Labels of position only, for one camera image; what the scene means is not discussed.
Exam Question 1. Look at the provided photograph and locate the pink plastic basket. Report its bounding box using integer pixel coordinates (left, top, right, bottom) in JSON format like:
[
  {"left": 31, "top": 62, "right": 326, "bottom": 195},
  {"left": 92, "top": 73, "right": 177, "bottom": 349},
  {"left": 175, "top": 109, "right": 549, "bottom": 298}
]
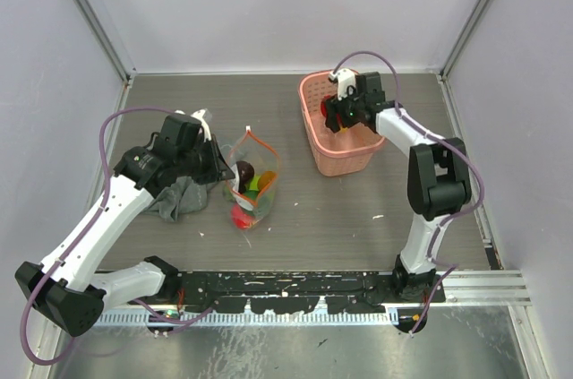
[{"left": 298, "top": 71, "right": 385, "bottom": 177}]

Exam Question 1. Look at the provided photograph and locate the brown kiwi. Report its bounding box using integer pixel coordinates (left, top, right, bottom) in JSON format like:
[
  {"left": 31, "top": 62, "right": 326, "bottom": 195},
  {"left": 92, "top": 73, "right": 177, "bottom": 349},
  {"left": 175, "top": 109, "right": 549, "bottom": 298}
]
[{"left": 257, "top": 170, "right": 277, "bottom": 190}]

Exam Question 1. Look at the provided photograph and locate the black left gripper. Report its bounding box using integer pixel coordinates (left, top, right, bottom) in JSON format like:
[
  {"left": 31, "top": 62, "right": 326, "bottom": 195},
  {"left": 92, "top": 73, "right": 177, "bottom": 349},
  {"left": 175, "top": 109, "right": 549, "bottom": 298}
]
[{"left": 176, "top": 134, "right": 234, "bottom": 185}]

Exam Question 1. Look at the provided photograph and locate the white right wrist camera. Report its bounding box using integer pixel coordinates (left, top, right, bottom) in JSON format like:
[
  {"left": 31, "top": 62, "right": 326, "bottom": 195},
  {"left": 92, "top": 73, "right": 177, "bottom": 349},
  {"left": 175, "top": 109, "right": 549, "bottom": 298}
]
[{"left": 328, "top": 68, "right": 356, "bottom": 101}]

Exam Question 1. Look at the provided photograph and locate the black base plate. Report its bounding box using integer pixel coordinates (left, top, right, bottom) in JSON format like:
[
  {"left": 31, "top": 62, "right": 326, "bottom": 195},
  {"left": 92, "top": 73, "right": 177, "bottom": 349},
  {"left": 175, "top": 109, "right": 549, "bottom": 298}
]
[{"left": 127, "top": 270, "right": 447, "bottom": 314}]

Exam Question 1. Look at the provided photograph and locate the dark plum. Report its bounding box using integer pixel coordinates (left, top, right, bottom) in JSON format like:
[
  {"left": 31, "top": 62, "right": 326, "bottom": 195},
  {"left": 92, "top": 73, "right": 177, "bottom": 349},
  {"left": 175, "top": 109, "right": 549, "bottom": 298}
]
[{"left": 235, "top": 160, "right": 255, "bottom": 186}]

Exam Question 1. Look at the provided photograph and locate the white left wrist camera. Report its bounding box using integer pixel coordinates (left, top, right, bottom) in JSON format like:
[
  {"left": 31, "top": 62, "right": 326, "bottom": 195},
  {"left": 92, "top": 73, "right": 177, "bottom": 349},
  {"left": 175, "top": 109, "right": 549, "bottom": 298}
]
[{"left": 191, "top": 108, "right": 212, "bottom": 142}]

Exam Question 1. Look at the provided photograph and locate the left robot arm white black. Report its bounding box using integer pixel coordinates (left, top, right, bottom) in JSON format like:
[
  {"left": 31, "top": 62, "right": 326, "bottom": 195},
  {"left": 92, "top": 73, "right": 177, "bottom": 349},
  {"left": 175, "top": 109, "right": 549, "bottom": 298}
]
[{"left": 15, "top": 109, "right": 235, "bottom": 337}]

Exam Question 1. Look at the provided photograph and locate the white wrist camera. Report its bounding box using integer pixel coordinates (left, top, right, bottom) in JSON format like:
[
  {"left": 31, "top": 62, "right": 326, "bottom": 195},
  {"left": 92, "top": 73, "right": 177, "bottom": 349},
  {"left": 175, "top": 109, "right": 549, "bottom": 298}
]
[
  {"left": 328, "top": 68, "right": 356, "bottom": 101},
  {"left": 191, "top": 108, "right": 212, "bottom": 142}
]

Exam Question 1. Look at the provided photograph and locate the grey cloth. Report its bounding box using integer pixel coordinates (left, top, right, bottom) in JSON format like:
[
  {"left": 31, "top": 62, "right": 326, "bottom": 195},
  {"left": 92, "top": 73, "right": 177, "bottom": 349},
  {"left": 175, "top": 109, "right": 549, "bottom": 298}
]
[{"left": 142, "top": 177, "right": 218, "bottom": 223}]

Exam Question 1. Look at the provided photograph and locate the dark green lime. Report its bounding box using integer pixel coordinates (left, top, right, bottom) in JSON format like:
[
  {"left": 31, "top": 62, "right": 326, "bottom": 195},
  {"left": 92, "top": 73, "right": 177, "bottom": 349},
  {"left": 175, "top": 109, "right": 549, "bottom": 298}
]
[{"left": 248, "top": 194, "right": 274, "bottom": 220}]

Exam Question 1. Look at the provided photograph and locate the red apple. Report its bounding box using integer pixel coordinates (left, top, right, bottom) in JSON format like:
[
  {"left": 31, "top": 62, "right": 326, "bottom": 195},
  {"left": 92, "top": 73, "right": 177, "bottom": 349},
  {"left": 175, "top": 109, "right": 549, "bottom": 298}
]
[{"left": 231, "top": 204, "right": 255, "bottom": 230}]

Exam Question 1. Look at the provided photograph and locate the green apple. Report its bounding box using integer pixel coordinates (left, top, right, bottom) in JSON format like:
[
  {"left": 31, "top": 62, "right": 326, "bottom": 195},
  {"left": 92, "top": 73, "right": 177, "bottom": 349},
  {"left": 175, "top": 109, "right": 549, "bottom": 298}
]
[{"left": 246, "top": 175, "right": 262, "bottom": 192}]

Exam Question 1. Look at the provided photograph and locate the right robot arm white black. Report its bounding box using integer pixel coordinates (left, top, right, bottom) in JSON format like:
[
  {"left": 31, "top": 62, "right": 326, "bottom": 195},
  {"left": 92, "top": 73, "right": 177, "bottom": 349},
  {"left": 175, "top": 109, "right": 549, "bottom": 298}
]
[{"left": 321, "top": 69, "right": 472, "bottom": 302}]

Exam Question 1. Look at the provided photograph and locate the clear zip bag orange zipper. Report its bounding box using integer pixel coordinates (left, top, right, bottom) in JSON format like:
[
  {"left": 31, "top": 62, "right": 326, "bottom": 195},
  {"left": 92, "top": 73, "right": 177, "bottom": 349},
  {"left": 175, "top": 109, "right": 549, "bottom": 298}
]
[{"left": 223, "top": 125, "right": 281, "bottom": 230}]

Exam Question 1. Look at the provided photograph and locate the white slotted cable duct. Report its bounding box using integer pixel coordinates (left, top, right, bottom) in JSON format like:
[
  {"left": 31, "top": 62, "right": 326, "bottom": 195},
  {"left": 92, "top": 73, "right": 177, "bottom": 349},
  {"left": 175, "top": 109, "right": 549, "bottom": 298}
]
[{"left": 96, "top": 307, "right": 399, "bottom": 328}]

